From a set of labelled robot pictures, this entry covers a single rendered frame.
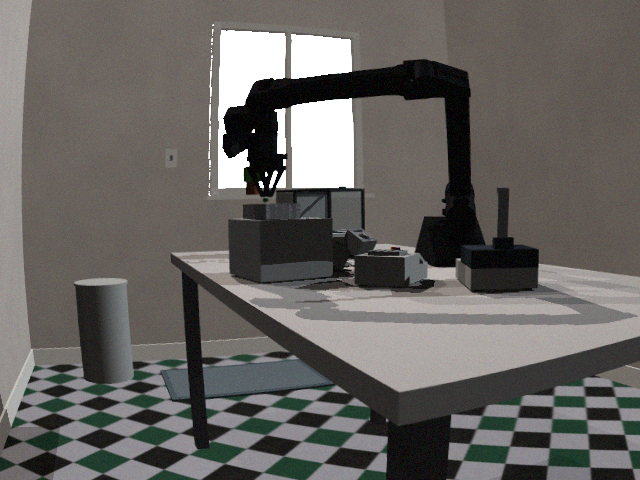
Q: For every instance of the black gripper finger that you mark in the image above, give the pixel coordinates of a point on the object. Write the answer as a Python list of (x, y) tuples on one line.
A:
[(252, 171), (270, 168)]

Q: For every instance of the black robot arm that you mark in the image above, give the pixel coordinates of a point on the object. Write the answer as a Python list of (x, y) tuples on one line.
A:
[(283, 93)]

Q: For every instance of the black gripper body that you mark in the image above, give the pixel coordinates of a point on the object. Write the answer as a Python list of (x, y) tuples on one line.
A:
[(276, 158)]

